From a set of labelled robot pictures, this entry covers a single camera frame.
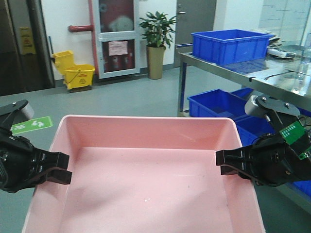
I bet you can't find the blue bin on table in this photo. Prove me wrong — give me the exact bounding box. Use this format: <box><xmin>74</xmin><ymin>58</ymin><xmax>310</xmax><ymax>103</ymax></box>
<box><xmin>191</xmin><ymin>29</ymin><xmax>273</xmax><ymax>65</ymax></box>

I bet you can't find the fire hose cabinet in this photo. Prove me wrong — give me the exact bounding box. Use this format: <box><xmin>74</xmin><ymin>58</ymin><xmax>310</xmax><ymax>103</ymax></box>
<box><xmin>89</xmin><ymin>0</ymin><xmax>140</xmax><ymax>79</ymax></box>

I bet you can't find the yellow mop bucket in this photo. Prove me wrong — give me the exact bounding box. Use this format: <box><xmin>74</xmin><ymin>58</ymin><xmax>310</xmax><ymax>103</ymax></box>
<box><xmin>51</xmin><ymin>50</ymin><xmax>95</xmax><ymax>91</ymax></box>

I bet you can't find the stainless steel table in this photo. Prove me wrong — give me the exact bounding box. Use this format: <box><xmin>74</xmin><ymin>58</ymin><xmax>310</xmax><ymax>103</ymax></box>
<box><xmin>177</xmin><ymin>52</ymin><xmax>311</xmax><ymax>212</ymax></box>

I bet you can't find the green floor sign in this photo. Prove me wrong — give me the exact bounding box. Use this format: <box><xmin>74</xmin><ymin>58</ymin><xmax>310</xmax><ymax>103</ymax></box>
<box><xmin>11</xmin><ymin>116</ymin><xmax>53</xmax><ymax>135</ymax></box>

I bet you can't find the potted plant tan pot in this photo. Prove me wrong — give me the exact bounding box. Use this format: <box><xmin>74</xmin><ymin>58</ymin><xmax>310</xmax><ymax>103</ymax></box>
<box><xmin>139</xmin><ymin>11</ymin><xmax>176</xmax><ymax>80</ymax></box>

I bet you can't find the pink plastic bin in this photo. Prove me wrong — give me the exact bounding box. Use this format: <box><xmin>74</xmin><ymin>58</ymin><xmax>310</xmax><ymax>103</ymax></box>
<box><xmin>23</xmin><ymin>115</ymin><xmax>265</xmax><ymax>233</ymax></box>

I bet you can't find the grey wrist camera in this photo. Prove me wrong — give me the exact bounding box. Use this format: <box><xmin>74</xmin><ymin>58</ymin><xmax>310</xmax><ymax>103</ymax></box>
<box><xmin>0</xmin><ymin>100</ymin><xmax>34</xmax><ymax>124</ymax></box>
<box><xmin>244</xmin><ymin>95</ymin><xmax>301</xmax><ymax>133</ymax></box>

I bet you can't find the yellow wet floor sign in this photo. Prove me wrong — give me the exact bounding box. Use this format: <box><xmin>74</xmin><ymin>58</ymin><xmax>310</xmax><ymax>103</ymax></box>
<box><xmin>19</xmin><ymin>27</ymin><xmax>36</xmax><ymax>55</ymax></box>

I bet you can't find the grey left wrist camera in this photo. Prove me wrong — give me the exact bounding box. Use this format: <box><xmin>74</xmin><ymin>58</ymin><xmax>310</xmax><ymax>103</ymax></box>
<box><xmin>0</xmin><ymin>100</ymin><xmax>34</xmax><ymax>124</ymax></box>

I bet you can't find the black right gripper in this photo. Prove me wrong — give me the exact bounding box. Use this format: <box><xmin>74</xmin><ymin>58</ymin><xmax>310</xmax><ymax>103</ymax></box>
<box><xmin>216</xmin><ymin>133</ymin><xmax>311</xmax><ymax>186</ymax></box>

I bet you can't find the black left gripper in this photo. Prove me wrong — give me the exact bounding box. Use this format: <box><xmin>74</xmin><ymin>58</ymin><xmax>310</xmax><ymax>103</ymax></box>
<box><xmin>0</xmin><ymin>127</ymin><xmax>72</xmax><ymax>193</ymax></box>

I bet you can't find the green circuit board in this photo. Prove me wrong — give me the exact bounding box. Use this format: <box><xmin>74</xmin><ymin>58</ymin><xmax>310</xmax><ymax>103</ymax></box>
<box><xmin>279</xmin><ymin>121</ymin><xmax>311</xmax><ymax>160</ymax></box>

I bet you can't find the blue bin under table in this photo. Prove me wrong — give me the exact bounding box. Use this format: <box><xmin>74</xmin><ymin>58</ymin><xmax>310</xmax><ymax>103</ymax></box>
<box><xmin>235</xmin><ymin>116</ymin><xmax>275</xmax><ymax>146</ymax></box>
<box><xmin>188</xmin><ymin>89</ymin><xmax>247</xmax><ymax>120</ymax></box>

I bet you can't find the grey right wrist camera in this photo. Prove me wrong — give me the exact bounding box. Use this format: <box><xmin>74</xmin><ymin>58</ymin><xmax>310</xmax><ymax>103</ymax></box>
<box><xmin>244</xmin><ymin>95</ymin><xmax>301</xmax><ymax>133</ymax></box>

